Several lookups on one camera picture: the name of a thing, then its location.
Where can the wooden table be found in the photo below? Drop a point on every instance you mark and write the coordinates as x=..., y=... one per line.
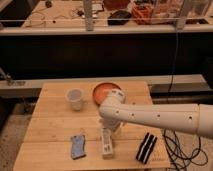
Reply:
x=47, y=142

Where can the black white striped object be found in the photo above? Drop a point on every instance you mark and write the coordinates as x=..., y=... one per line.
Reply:
x=146, y=148

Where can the orange basket background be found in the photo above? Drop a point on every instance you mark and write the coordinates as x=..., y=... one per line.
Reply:
x=141, y=15

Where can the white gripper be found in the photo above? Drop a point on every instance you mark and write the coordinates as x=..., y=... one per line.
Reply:
x=110, y=127

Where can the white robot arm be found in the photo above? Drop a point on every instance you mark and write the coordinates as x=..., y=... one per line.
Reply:
x=187, y=118

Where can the orange bowl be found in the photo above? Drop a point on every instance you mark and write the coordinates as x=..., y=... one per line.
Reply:
x=101, y=90

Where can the white bottle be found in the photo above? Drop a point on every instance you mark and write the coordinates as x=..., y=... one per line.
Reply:
x=107, y=147

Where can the metal clamp on rail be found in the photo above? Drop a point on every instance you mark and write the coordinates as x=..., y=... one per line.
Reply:
x=9, y=80

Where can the grey metal post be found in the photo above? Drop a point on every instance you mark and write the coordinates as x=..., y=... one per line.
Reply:
x=87, y=4

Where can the black object on bench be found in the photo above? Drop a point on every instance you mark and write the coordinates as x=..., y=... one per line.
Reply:
x=119, y=17

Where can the translucent plastic cup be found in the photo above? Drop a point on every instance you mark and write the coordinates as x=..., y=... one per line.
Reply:
x=75, y=98

